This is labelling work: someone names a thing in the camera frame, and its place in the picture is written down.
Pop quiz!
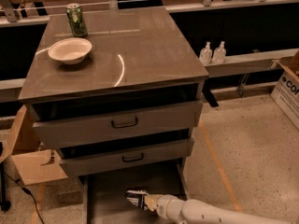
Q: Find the black stand base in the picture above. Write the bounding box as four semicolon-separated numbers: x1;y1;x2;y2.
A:
0;142;12;212

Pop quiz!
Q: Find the black floor cable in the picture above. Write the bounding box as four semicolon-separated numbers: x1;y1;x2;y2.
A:
4;172;45;224

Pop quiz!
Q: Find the white bowl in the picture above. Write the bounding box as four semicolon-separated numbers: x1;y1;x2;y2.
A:
48;37;93;64

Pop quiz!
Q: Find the white printed cardboard box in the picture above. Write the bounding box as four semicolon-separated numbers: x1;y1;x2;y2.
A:
271;51;299;129

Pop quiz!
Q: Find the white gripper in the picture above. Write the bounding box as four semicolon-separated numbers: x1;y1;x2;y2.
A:
144;194;185;220

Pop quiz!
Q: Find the bottom open grey drawer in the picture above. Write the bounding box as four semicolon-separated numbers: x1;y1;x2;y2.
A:
82;161;191;224

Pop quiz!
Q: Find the metal railing frame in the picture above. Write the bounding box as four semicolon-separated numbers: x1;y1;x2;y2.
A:
0;0;299;104

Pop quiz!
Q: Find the right clear sanitizer bottle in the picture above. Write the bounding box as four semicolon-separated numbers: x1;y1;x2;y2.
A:
212;41;226;63

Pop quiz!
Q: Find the clear sanitizer bottle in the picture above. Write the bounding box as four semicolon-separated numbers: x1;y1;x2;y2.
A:
199;42;212;64
212;41;226;63

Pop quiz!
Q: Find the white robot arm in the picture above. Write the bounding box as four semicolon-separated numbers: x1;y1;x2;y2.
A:
143;194;293;224

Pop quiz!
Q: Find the top grey drawer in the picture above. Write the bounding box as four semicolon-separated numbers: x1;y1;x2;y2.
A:
33;100;202;149

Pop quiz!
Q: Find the blue chip bag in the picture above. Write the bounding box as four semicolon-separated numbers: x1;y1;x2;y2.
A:
125;189;148;210

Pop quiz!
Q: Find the grey drawer cabinet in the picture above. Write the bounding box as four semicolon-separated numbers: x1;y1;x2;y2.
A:
18;6;210;224

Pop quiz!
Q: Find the brown cardboard box left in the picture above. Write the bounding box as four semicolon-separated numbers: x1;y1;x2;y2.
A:
1;105;67;185

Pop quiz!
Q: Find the middle grey drawer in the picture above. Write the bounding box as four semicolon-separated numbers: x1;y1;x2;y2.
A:
59;138;194;176

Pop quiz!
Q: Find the left clear sanitizer bottle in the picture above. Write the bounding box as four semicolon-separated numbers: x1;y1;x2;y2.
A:
199;42;212;64

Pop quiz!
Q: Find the green soda can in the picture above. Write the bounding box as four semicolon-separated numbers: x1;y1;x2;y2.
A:
66;3;88;37

